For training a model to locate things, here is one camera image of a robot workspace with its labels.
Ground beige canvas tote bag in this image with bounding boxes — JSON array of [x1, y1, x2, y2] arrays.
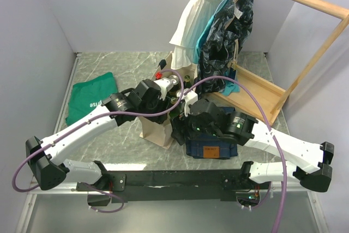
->
[[139, 64, 197, 150]]

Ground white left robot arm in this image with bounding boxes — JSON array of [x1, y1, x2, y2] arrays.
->
[[26, 78, 173, 190]]

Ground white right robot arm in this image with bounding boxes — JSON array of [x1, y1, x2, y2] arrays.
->
[[169, 99, 334, 193]]

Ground folded blue jeans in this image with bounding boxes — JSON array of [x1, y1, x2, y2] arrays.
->
[[185, 106, 238, 160]]

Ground dark can silver top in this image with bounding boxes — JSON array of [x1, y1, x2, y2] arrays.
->
[[169, 75, 179, 86]]

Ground green glass bottle far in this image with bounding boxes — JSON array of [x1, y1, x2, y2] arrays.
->
[[183, 75, 192, 89]]

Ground teal garment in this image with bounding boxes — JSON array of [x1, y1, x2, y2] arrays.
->
[[195, 0, 242, 82]]

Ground green t-shirt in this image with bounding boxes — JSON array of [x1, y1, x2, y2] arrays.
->
[[65, 72, 118, 126]]

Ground wooden clothes rack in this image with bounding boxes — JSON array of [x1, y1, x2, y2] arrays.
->
[[210, 4, 348, 125]]

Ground black base bar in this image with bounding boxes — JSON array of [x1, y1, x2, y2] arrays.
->
[[75, 170, 262, 206]]

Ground dark patterned shirt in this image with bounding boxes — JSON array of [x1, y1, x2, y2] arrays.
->
[[195, 0, 254, 81]]

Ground white pleated garment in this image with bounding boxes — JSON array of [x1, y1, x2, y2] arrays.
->
[[170, 0, 221, 70]]

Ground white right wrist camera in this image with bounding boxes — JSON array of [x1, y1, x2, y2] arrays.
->
[[184, 91, 198, 117]]

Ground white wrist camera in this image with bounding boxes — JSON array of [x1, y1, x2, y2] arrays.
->
[[154, 78, 173, 100], [184, 91, 198, 117]]

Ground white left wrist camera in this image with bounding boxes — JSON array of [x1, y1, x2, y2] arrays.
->
[[154, 78, 173, 100]]

